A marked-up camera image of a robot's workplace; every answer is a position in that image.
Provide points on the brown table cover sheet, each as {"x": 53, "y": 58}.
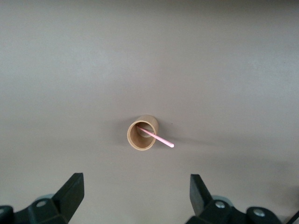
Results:
{"x": 149, "y": 58}

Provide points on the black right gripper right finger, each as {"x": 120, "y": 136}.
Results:
{"x": 202, "y": 205}

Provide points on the round bamboo cup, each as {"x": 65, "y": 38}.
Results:
{"x": 140, "y": 145}

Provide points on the pink chopstick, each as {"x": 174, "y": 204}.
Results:
{"x": 163, "y": 141}

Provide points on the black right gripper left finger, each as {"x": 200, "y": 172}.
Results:
{"x": 63, "y": 205}

